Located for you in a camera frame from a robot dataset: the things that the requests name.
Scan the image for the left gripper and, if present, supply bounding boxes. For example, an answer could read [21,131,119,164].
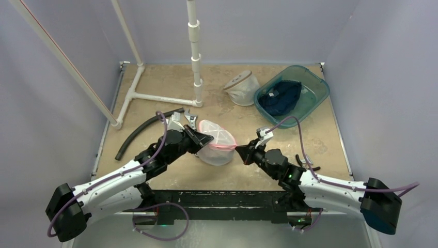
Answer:
[166,124,212,165]

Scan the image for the pink-trimmed mesh laundry bag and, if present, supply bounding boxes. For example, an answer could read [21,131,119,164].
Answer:
[197,120,237,166]

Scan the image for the teal plastic bin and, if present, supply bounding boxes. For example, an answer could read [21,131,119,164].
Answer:
[254,65,330,129]

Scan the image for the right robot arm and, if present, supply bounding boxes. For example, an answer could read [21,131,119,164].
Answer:
[235,139,402,235]

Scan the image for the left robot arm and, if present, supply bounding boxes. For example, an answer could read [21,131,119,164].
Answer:
[45,125,214,242]

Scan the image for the dark blue garment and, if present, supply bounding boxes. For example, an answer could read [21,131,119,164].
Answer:
[258,80,302,116]

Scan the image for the black pliers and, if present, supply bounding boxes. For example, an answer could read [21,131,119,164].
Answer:
[295,154,321,171]

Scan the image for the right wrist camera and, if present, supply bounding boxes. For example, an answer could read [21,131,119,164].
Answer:
[255,127,274,148]

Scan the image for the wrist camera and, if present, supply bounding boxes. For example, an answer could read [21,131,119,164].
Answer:
[255,127,274,148]
[166,112,184,132]

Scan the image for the red-handled adjustable wrench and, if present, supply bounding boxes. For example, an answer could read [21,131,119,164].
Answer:
[184,109,198,130]

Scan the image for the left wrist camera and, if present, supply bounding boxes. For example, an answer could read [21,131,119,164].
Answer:
[166,112,184,132]

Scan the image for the white PVC pipe frame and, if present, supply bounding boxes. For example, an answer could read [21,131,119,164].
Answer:
[10,1,203,130]

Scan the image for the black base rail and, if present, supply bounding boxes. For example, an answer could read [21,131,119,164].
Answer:
[134,190,309,225]

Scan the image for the black foam hose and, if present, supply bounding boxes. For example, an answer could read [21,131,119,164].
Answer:
[114,107,185,162]

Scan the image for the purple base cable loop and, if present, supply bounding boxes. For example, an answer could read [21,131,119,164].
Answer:
[132,201,190,241]

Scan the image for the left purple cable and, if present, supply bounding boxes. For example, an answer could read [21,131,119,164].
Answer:
[47,111,168,238]

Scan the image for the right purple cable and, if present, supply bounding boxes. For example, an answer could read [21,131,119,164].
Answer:
[265,115,420,198]

